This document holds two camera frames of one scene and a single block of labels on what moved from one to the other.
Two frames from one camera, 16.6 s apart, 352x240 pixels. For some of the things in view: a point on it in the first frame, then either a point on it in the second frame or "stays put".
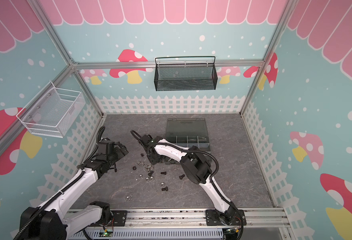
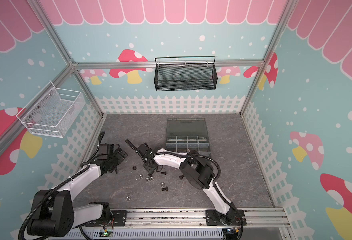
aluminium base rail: (264, 218) stays put
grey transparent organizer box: (188, 132) stays put
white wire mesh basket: (53, 112) stays put
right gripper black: (151, 154) → (147, 162)
